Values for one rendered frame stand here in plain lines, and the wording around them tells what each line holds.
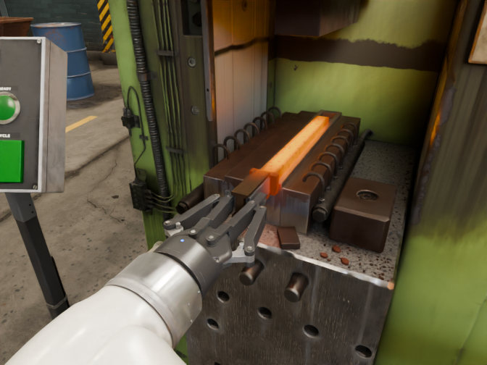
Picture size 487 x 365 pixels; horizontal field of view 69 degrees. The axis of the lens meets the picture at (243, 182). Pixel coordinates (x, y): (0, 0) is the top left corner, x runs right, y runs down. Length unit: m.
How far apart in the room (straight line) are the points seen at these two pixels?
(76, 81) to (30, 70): 4.42
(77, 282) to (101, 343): 1.69
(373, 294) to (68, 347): 0.41
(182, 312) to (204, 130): 0.51
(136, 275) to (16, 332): 1.55
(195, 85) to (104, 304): 0.54
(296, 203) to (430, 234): 0.27
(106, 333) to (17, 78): 0.56
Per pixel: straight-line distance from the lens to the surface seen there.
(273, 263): 0.59
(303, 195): 0.57
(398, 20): 0.96
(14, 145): 0.74
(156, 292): 0.34
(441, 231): 0.73
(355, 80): 0.99
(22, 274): 2.18
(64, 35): 5.09
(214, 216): 0.47
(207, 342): 0.84
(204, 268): 0.39
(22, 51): 0.78
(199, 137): 0.80
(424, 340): 0.91
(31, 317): 1.92
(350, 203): 0.58
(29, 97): 0.75
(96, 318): 0.32
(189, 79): 0.78
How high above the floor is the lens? 1.28
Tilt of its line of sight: 29 degrees down
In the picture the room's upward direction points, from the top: straight up
